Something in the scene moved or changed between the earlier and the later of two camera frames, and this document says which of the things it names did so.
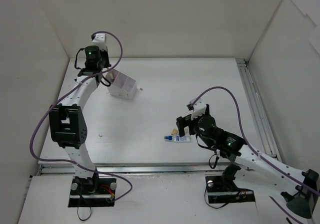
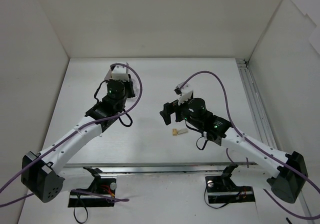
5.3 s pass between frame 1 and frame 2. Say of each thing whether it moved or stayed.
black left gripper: moved
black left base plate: stayed
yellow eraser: stayed
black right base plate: stayed
